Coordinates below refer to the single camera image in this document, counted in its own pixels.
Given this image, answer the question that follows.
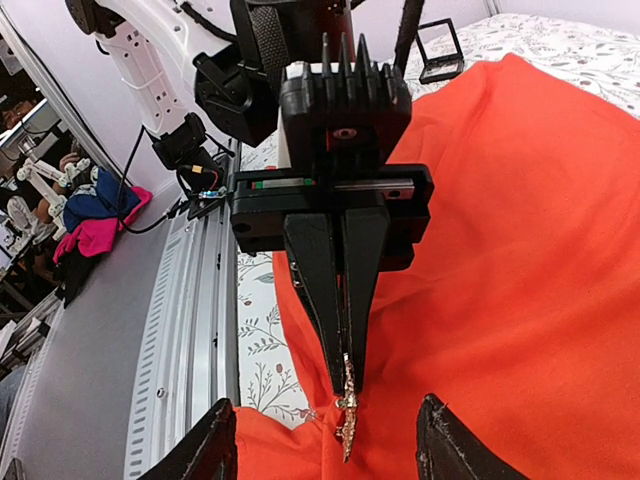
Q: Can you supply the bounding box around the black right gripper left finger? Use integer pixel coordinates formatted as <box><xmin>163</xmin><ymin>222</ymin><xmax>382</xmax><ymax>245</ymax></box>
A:
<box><xmin>141</xmin><ymin>398</ymin><xmax>238</xmax><ymax>480</ymax></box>

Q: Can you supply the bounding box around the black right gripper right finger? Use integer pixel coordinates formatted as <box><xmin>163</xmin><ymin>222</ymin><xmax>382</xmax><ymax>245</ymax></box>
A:
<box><xmin>416</xmin><ymin>394</ymin><xmax>526</xmax><ymax>480</ymax></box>

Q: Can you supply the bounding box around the red t-shirt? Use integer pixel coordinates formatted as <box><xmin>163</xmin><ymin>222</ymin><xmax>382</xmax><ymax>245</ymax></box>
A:
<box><xmin>236</xmin><ymin>54</ymin><xmax>639</xmax><ymax>479</ymax></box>

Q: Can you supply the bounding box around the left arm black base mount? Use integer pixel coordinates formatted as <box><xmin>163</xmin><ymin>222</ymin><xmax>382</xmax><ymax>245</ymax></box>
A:
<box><xmin>176</xmin><ymin>162</ymin><xmax>229</xmax><ymax>220</ymax></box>

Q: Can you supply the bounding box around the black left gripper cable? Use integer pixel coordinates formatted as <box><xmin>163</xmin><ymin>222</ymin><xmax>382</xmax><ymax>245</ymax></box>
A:
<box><xmin>393</xmin><ymin>0</ymin><xmax>426</xmax><ymax>71</ymax></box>

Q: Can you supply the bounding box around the pink and blue clothes pile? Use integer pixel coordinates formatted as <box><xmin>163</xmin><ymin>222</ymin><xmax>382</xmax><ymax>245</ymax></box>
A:
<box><xmin>53</xmin><ymin>167</ymin><xmax>153</xmax><ymax>265</ymax></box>

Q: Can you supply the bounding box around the floral patterned table mat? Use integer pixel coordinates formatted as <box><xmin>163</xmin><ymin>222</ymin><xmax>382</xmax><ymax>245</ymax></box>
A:
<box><xmin>237</xmin><ymin>13</ymin><xmax>639</xmax><ymax>429</ymax></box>

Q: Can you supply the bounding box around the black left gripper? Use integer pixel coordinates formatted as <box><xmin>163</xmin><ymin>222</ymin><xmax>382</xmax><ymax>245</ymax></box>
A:
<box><xmin>229</xmin><ymin>62</ymin><xmax>434</xmax><ymax>395</ymax></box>

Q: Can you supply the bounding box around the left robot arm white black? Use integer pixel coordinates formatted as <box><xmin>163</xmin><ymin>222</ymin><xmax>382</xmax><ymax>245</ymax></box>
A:
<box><xmin>66</xmin><ymin>1</ymin><xmax>434</xmax><ymax>397</ymax></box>

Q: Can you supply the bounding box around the aluminium front rail frame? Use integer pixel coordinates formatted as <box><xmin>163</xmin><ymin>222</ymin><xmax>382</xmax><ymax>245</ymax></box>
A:
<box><xmin>0</xmin><ymin>139</ymin><xmax>241</xmax><ymax>480</ymax></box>

